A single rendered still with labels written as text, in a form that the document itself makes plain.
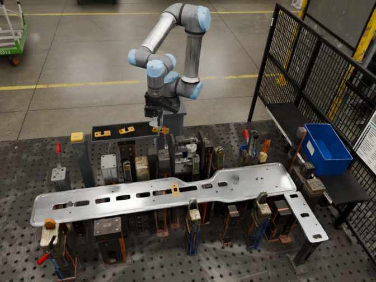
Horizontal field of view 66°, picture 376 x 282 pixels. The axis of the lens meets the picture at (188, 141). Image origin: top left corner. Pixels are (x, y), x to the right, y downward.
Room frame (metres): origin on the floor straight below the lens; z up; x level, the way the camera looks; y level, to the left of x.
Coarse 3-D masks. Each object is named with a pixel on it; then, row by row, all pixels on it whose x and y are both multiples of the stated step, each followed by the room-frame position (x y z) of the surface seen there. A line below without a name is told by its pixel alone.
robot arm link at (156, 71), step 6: (156, 60) 1.15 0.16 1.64; (150, 66) 1.11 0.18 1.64; (156, 66) 1.10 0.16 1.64; (162, 66) 1.12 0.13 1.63; (150, 72) 1.10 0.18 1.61; (156, 72) 1.09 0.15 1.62; (162, 72) 1.11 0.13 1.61; (150, 78) 1.10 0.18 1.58; (156, 78) 1.09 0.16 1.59; (162, 78) 1.11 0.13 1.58; (150, 84) 1.10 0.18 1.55; (156, 84) 1.09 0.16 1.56; (162, 84) 1.11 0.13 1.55
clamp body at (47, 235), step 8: (56, 224) 0.67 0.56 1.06; (48, 232) 0.63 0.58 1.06; (56, 232) 0.64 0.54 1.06; (40, 240) 0.60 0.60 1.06; (48, 240) 0.60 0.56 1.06; (56, 240) 0.60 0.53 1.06; (64, 240) 0.66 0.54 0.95; (48, 248) 0.57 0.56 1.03; (56, 248) 0.58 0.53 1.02; (64, 248) 0.62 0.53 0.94; (56, 256) 0.58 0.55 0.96; (64, 256) 0.63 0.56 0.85; (72, 256) 0.66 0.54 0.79; (56, 264) 0.60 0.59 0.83; (64, 264) 0.60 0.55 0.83; (72, 264) 0.63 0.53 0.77; (56, 272) 0.57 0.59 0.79; (64, 272) 0.58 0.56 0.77; (72, 272) 0.59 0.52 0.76; (64, 280) 0.57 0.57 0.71
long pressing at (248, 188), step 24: (240, 168) 1.15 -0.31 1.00; (264, 168) 1.16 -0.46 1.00; (72, 192) 0.89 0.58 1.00; (96, 192) 0.91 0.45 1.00; (120, 192) 0.92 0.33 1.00; (192, 192) 0.95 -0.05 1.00; (216, 192) 0.96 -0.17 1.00; (240, 192) 0.97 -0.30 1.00; (288, 192) 1.00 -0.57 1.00; (48, 216) 0.75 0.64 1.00; (72, 216) 0.76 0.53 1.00; (96, 216) 0.77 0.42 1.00
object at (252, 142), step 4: (252, 132) 1.23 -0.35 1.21; (256, 132) 1.23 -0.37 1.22; (252, 136) 1.23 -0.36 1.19; (256, 136) 1.20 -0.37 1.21; (248, 140) 1.23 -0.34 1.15; (252, 140) 1.23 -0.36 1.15; (248, 144) 1.22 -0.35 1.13; (252, 144) 1.22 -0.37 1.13; (248, 148) 1.21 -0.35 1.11; (252, 148) 1.22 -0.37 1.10; (248, 152) 1.20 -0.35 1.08; (252, 152) 1.21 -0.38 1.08; (248, 156) 1.20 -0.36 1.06; (252, 156) 1.20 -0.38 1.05
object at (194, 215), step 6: (192, 210) 0.81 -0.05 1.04; (198, 210) 0.81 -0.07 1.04; (186, 216) 0.83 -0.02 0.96; (192, 216) 0.78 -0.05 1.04; (198, 216) 0.78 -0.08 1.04; (186, 222) 0.81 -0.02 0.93; (192, 222) 0.76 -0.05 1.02; (198, 222) 0.76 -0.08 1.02; (186, 228) 0.82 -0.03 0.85; (192, 228) 0.75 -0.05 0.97; (198, 228) 0.76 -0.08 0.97; (186, 234) 0.81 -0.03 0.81; (192, 234) 0.76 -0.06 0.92; (186, 240) 0.79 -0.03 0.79; (192, 240) 0.77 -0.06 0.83; (186, 246) 0.78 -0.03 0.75; (192, 246) 0.77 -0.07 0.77; (198, 246) 0.81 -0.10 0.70; (186, 252) 0.76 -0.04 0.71; (192, 252) 0.76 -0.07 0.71; (198, 252) 0.77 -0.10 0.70
